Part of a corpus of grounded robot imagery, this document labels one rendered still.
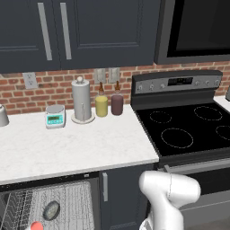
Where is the black microwave oven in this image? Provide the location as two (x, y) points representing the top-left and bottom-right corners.
(154, 0), (230, 66)

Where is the dark red liquid bottle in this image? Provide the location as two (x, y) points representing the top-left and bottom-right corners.
(111, 80), (125, 117)

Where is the white paper towel roll holder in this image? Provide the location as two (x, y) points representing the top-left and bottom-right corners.
(70, 75), (96, 125)

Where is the open dishwasher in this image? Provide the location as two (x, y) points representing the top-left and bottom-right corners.
(0, 172), (101, 230)

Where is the black electric stove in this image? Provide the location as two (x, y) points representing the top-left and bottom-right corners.
(129, 69), (230, 230)

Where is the grey lower cupboard handle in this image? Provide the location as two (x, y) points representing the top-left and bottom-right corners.
(102, 172), (109, 202)

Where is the red cup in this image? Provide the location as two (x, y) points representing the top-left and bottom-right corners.
(30, 221), (44, 230)

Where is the small kitchen scale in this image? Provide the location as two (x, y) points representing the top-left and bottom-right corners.
(45, 104), (66, 130)

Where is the dark cupboard door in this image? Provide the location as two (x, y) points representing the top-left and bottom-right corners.
(0, 0), (62, 75)
(51, 0), (166, 71)
(99, 163), (155, 230)

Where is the dark lower cupboard door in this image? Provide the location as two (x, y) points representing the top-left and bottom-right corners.
(99, 163), (155, 230)

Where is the grey cupboard handle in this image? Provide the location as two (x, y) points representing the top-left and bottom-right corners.
(59, 2), (73, 61)
(102, 172), (109, 202)
(37, 2), (53, 62)

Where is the grey oven door handle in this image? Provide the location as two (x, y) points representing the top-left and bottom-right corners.
(163, 157), (230, 176)

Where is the white wall socket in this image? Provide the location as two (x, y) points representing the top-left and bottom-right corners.
(22, 72), (39, 90)

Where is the dark upper cupboard door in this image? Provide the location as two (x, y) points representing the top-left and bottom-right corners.
(0, 0), (62, 75)
(51, 0), (166, 71)

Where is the white wall switch plate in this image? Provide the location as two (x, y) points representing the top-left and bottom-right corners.
(108, 66), (121, 84)
(94, 68), (107, 84)

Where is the grey metal canister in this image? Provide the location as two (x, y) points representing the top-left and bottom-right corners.
(0, 104), (10, 128)

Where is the yellow liquid bottle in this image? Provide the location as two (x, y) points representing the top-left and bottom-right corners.
(94, 81), (109, 118)

